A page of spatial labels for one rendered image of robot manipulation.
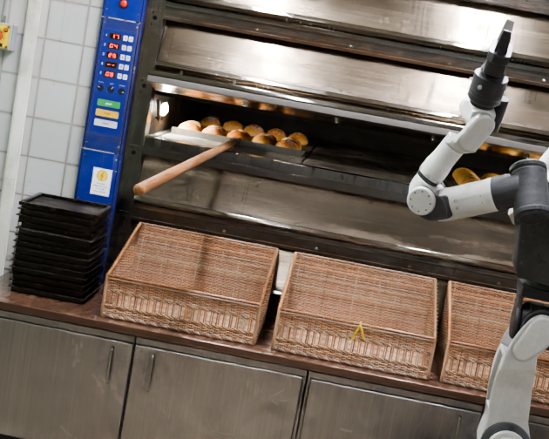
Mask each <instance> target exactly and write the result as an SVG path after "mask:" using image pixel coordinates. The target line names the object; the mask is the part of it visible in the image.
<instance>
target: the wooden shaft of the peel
mask: <svg viewBox="0 0 549 439"><path fill-rule="evenodd" d="M236 144H237V141H236V140H235V139H234V138H232V139H230V140H228V141H227V142H225V143H222V144H220V145H217V146H215V147H214V148H212V149H210V150H208V151H206V152H203V153H201V154H199V155H197V156H195V157H193V158H191V159H189V160H187V161H184V162H182V163H180V164H178V165H176V166H174V167H172V168H170V169H168V170H165V171H163V172H161V173H159V174H157V175H155V176H153V177H151V178H149V179H146V180H144V181H142V182H140V183H138V184H137V185H135V186H134V188H133V191H134V193H135V194H136V195H139V196H140V195H142V194H144V193H146V192H149V191H151V190H152V189H154V188H156V187H157V186H160V185H162V184H164V183H166V182H167V181H169V180H171V179H173V178H175V177H177V176H179V175H181V174H182V173H184V172H186V171H188V170H190V169H192V168H194V167H195V166H197V165H199V164H201V163H203V162H205V161H207V160H209V159H211V158H213V157H214V156H216V155H218V154H220V153H222V152H224V151H226V150H228V149H229V148H231V147H233V146H235V145H236Z"/></svg>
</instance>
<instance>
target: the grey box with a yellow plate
mask: <svg viewBox="0 0 549 439"><path fill-rule="evenodd" d="M5 27H6V28H8V32H4V31H3V28H5ZM0 32H1V33H2V38H1V39H0V50H4V51H14V50H15V45H16V39H17V25H14V24H5V23H0Z"/></svg>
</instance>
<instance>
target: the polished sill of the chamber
mask: <svg viewBox="0 0 549 439"><path fill-rule="evenodd" d="M143 146H145V147H151V148H155V149H160V150H165V151H169V152H178V153H183V154H188V155H193V156H197V155H199V154H201V153H203V152H206V151H208V150H210V149H212V148H213V147H210V146H204V145H196V144H191V143H187V142H181V141H177V140H172V139H167V138H158V137H154V136H149V135H148V136H145V138H144V144H143ZM212 159H216V160H220V161H226V162H230V163H235V164H240V165H248V166H253V167H258V168H263V169H268V170H272V171H277V172H285V173H291V174H295V175H300V176H305V177H310V178H315V179H323V180H328V181H333V182H337V183H343V184H347V185H352V186H360V187H366V188H370V189H375V190H380V191H385V192H393V193H398V194H402V195H408V194H409V187H410V184H407V183H402V182H397V181H393V180H387V179H379V178H374V177H370V176H364V175H360V174H355V173H350V172H341V171H337V170H332V169H327V168H322V167H318V166H312V165H304V164H299V163H295V162H289V161H285V160H279V159H271V158H266V157H262V156H257V155H252V154H247V153H242V152H234V151H229V150H226V151H224V152H222V153H220V154H218V155H216V156H214V157H213V158H212ZM508 212H509V209H506V210H502V211H497V213H505V214H508Z"/></svg>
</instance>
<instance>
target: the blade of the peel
mask: <svg viewBox="0 0 549 439"><path fill-rule="evenodd" d="M171 133H174V134H179V135H183V136H188V137H193V138H202V139H206V140H212V141H216V142H221V143H225V142H227V141H228V140H229V139H230V137H225V136H221V135H216V134H211V133H206V132H197V131H193V130H187V129H183V128H178V127H173V126H172V130H171ZM240 146H244V147H248V148H254V149H258V150H263V151H268V152H277V153H281V154H286V155H291V156H296V157H301V156H302V155H303V154H304V153H305V152H306V151H307V150H304V149H301V150H296V149H291V148H286V147H281V146H277V145H268V144H262V143H258V142H254V141H248V140H244V139H241V141H240Z"/></svg>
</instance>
